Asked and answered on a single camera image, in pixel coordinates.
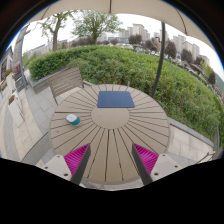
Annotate right tree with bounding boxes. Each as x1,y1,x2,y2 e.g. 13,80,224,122
72,10,122,43

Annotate round slatted wooden table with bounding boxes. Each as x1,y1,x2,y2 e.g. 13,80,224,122
50,84,169,184

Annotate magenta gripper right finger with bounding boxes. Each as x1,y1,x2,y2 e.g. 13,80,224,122
131,143,184,186

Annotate dark umbrella pole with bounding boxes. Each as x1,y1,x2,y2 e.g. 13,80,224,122
150,21,167,99

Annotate green hedge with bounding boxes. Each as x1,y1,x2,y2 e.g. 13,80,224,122
28,45,224,146

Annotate beige patio umbrella canopy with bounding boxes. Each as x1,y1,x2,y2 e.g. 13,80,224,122
30,0,213,48

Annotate white and teal computer mouse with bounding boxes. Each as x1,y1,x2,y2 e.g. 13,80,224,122
66,114,81,126

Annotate slatted wooden chair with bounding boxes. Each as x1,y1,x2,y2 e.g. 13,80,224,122
48,67,92,105

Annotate tree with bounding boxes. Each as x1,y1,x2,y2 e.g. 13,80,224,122
39,10,76,51
72,10,122,43

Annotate left tree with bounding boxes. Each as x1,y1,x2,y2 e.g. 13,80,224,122
39,10,76,51

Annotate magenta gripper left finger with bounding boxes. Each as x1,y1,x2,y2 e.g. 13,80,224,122
41,143,92,186

